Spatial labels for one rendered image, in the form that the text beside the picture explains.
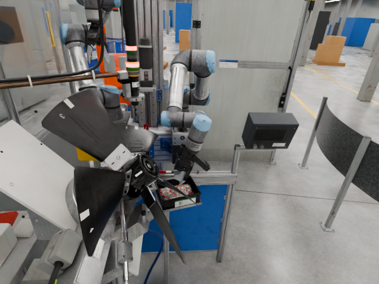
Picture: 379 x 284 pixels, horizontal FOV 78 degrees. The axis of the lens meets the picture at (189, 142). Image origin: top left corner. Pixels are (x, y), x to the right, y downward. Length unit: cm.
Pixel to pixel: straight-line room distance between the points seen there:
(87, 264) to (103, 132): 41
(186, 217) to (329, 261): 129
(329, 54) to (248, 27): 1058
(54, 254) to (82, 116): 42
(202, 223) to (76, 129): 119
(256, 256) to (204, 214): 69
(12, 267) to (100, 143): 59
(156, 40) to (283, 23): 151
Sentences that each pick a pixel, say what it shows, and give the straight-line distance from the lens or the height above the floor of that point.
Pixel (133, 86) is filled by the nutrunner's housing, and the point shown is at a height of 150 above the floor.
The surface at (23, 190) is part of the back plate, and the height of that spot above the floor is 122.
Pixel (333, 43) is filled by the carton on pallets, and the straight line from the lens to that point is 1315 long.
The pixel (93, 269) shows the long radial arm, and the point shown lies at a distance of 75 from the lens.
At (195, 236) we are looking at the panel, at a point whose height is 28.
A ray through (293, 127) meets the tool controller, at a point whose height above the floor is 121.
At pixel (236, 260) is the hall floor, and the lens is 215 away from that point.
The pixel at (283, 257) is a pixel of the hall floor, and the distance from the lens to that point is 229.
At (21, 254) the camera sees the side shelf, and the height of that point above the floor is 86.
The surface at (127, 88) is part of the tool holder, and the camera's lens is 84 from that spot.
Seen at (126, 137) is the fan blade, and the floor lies 122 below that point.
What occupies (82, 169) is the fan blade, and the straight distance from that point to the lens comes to 62.
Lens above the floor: 172
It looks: 28 degrees down
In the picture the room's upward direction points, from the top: 3 degrees clockwise
